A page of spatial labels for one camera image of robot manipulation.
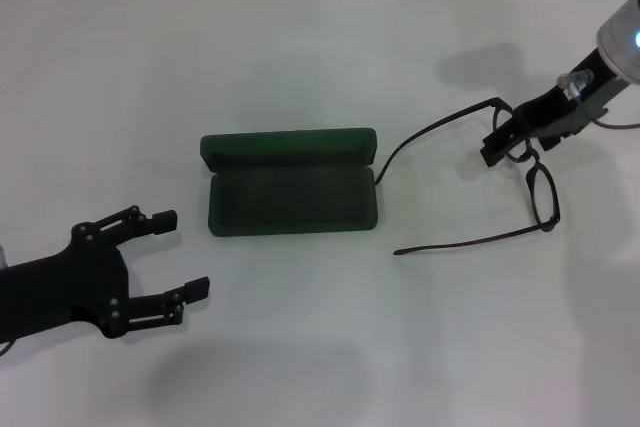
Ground green glasses case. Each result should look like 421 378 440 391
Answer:
199 127 377 238

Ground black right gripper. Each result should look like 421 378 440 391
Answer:
481 48 629 167

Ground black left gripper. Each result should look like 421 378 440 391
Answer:
0 205 212 340

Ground right gripper silver plug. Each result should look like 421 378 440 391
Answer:
557 69 594 99

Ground black glasses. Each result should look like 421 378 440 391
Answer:
374 97 561 256

